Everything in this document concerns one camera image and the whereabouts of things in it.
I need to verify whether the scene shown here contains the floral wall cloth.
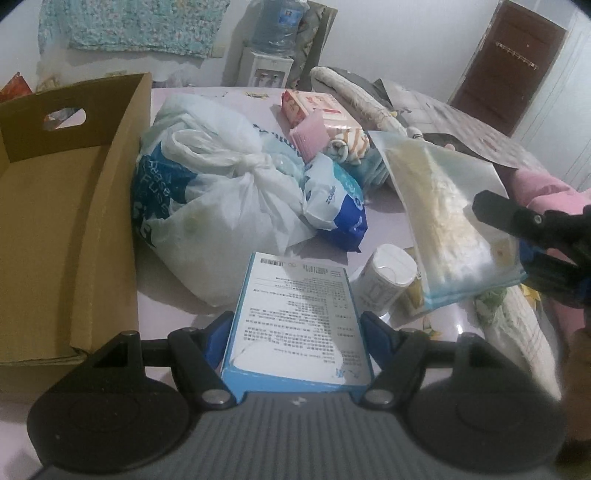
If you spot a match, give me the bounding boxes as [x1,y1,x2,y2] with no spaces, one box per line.
[37,0,232,58]

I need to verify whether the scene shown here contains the pink wet wipes pack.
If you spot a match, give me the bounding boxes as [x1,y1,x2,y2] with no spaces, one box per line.
[281,90,363,139]

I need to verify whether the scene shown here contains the brown wooden door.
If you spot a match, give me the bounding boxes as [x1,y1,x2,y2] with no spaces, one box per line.
[448,0,568,137]

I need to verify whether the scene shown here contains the blue folded washcloth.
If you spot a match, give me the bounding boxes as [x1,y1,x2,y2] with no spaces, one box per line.
[355,152,389,186]

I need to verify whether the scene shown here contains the folded patterned bag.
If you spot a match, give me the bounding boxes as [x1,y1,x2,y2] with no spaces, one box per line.
[295,0,338,90]

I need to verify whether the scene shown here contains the white knotted plastic bag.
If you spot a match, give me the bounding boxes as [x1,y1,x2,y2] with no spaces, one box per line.
[131,129,317,308]

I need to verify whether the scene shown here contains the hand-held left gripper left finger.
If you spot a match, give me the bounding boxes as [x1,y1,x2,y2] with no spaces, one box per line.
[91,311,238,412]

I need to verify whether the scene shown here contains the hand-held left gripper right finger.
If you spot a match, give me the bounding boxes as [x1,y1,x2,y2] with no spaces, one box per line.
[360,311,505,411]

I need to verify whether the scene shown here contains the brown cardboard box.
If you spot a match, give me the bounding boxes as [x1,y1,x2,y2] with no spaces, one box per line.
[0,72,153,400]

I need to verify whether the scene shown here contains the blue and white tissue pack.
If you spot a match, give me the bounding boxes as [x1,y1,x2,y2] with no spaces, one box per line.
[302,154,368,252]

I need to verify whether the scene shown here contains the blue and white carton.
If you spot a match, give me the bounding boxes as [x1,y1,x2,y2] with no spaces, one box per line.
[221,252,375,401]

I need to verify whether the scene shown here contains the orange striped towel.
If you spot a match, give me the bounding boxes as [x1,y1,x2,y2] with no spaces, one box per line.
[323,127,370,164]

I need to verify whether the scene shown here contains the pink folded washcloth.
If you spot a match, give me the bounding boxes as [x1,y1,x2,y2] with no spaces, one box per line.
[290,112,328,162]

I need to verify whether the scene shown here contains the white yogurt cup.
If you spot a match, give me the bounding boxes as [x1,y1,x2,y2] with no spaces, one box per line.
[355,244,419,315]

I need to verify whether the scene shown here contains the orange snack bag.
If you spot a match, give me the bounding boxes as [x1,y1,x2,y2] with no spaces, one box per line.
[0,71,35,102]

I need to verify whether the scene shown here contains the zip bag with cream cloth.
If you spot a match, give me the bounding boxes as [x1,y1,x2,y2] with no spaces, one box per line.
[367,130,527,310]

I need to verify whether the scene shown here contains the pink blanket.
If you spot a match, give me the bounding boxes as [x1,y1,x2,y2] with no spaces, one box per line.
[501,166,591,333]

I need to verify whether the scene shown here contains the blue water bottle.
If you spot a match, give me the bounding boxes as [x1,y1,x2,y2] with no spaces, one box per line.
[252,0,310,56]

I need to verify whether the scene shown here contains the door hook rack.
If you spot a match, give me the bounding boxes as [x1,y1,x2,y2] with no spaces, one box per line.
[494,41,539,72]

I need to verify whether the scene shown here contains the checked patterned mat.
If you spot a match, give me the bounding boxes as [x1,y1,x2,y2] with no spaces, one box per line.
[374,78,527,168]

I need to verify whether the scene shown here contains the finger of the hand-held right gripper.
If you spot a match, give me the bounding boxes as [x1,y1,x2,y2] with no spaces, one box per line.
[519,239,591,297]
[473,190,591,248]

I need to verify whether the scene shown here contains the pink printed bed mat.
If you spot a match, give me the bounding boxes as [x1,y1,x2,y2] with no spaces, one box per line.
[0,85,564,480]

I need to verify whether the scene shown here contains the translucent plastic bag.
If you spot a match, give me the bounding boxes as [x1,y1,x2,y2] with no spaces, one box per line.
[141,95,305,185]

